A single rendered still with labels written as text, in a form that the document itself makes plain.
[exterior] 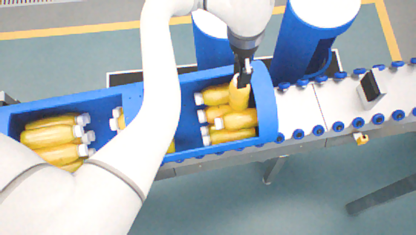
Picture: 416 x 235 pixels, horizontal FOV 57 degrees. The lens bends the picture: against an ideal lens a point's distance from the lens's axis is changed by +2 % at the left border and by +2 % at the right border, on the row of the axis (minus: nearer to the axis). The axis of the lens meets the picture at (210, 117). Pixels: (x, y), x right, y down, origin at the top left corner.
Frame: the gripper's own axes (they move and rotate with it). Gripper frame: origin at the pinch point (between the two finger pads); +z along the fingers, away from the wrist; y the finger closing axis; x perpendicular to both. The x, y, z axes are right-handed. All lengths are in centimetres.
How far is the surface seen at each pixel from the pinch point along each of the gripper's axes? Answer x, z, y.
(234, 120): 2.4, 19.2, -6.4
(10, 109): 71, 12, 8
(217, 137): 8.8, 24.7, -9.3
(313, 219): -43, 132, -34
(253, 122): -3.9, 20.2, -7.8
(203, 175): 15, 132, 4
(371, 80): -49, 24, 1
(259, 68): -8.3, 10.1, 6.4
